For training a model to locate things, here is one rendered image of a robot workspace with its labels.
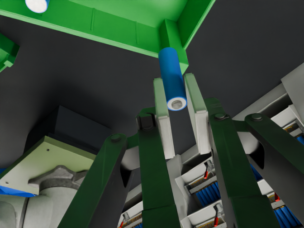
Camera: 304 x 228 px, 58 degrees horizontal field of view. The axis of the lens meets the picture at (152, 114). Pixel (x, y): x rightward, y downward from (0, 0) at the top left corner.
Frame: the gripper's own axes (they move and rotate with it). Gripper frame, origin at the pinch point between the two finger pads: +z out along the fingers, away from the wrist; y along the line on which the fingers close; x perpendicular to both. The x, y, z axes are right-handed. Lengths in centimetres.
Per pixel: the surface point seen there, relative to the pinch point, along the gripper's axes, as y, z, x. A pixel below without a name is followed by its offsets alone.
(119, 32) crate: -4.8, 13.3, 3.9
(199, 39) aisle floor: 12, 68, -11
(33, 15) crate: -12.2, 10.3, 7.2
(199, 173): 9, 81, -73
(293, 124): 41, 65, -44
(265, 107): 36, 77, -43
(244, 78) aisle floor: 28, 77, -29
